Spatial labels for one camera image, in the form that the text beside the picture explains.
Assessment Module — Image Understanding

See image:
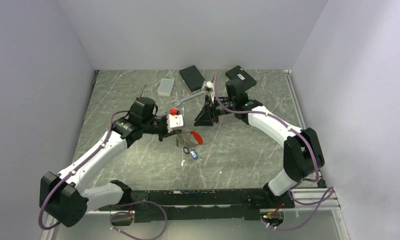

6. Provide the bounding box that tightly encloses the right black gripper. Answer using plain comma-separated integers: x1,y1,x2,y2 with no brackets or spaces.
194,95,235,127

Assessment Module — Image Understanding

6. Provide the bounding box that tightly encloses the grey key holder red handle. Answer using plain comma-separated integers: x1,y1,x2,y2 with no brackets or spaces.
176,130,204,149

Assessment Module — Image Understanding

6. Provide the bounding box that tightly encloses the blue key tag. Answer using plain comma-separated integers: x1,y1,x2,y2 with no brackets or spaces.
189,149,199,160

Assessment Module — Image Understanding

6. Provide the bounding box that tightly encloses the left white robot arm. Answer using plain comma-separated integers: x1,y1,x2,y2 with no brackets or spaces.
38,97,184,230

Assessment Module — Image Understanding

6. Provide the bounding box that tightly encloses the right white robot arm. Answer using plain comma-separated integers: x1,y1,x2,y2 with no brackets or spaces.
194,79,325,208

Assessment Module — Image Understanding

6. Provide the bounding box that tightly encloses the silver open-end wrench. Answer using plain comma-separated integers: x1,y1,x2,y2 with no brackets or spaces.
171,91,207,107

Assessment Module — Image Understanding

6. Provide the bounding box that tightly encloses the black box left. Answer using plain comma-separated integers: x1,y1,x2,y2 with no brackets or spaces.
179,65,205,92

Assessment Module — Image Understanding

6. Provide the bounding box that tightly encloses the black box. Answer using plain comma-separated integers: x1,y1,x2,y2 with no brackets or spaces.
225,65,257,91
179,65,205,92

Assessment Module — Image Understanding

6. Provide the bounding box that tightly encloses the small white plastic box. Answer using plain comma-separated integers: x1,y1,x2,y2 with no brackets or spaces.
157,78,175,97

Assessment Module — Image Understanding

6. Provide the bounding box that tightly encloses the black box right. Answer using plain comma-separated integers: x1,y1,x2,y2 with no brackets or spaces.
225,65,257,91

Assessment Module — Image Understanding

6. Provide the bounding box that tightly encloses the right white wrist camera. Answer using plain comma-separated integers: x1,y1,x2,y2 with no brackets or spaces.
201,81,215,103

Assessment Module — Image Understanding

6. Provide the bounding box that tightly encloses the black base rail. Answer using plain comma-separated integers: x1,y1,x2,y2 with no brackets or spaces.
99,188,295,223

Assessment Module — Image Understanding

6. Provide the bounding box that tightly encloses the aluminium frame rail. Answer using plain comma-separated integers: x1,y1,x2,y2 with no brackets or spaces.
87,188,338,213

